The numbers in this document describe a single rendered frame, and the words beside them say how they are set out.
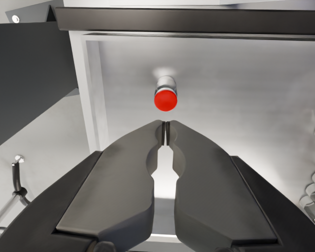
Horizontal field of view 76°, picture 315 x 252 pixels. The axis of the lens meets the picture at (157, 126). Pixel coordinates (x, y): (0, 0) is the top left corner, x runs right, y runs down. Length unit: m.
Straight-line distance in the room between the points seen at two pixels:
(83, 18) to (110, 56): 0.04
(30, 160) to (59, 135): 0.33
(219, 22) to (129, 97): 0.11
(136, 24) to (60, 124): 1.25
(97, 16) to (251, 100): 0.17
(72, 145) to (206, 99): 1.29
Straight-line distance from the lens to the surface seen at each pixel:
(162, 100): 0.18
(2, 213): 1.66
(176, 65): 0.22
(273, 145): 0.29
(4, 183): 1.98
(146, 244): 1.24
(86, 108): 0.25
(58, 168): 1.64
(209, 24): 0.20
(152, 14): 0.19
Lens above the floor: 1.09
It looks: 62 degrees down
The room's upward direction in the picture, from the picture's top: 174 degrees counter-clockwise
